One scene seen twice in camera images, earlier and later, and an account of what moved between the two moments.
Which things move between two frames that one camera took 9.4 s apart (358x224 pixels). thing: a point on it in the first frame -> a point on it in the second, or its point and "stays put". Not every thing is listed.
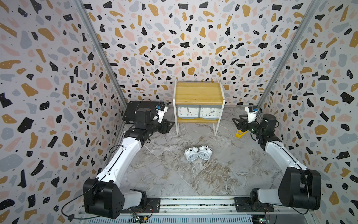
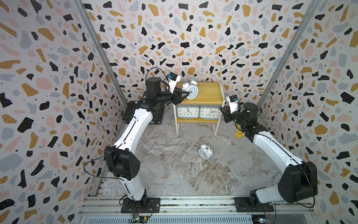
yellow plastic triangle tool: (239, 133) stays put
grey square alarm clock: (188, 111) stays put
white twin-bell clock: (191, 154) -> (190, 86)
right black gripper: (242, 122) -> (227, 115)
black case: (129, 115) stays put
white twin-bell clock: (205, 152) stays put
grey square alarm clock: (210, 112) stays put
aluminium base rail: (203, 210) stays put
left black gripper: (164, 128) -> (176, 96)
